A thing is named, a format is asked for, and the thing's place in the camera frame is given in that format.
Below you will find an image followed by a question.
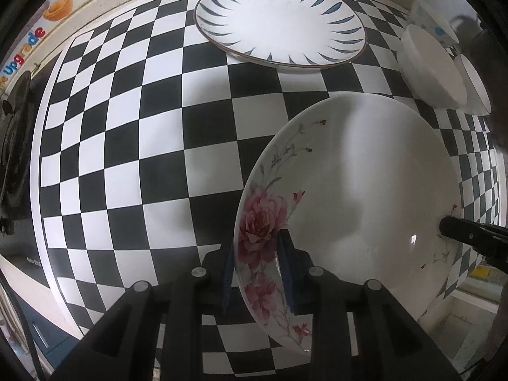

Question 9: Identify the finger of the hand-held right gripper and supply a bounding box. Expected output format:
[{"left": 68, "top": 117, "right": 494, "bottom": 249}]
[{"left": 438, "top": 215, "right": 508, "bottom": 274}]

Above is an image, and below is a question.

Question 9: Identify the blue cabinet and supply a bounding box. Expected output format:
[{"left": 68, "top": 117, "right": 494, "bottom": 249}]
[{"left": 0, "top": 254, "right": 82, "bottom": 368}]

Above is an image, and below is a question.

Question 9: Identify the plain white bowl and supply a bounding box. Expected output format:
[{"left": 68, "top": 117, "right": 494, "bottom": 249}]
[
  {"left": 400, "top": 24, "right": 468, "bottom": 109},
  {"left": 453, "top": 53, "right": 493, "bottom": 116}
]

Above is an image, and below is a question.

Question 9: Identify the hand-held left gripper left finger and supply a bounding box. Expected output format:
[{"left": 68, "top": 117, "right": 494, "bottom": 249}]
[{"left": 50, "top": 242, "right": 239, "bottom": 381}]

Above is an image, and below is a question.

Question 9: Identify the white plate with blue leaves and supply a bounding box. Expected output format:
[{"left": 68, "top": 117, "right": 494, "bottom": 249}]
[{"left": 194, "top": 0, "right": 368, "bottom": 67}]

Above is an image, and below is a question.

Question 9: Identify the white plate with pink flowers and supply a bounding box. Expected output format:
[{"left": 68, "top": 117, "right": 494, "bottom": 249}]
[{"left": 234, "top": 92, "right": 462, "bottom": 353}]

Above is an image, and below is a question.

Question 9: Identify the wall poster with orange fruits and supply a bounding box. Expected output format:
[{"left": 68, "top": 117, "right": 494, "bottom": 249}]
[{"left": 0, "top": 0, "right": 87, "bottom": 98}]

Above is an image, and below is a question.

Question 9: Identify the black cable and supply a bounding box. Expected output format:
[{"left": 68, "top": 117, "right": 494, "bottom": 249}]
[{"left": 22, "top": 321, "right": 54, "bottom": 381}]

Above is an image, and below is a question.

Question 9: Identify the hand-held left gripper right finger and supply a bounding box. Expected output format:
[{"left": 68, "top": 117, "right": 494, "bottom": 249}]
[{"left": 276, "top": 228, "right": 463, "bottom": 381}]

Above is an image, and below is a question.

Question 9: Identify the black and white checkered mat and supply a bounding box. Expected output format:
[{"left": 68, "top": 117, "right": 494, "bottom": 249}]
[{"left": 30, "top": 0, "right": 501, "bottom": 378}]

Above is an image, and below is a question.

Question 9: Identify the black gas stove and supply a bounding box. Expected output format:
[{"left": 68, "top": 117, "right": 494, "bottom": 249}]
[{"left": 0, "top": 69, "right": 41, "bottom": 236}]

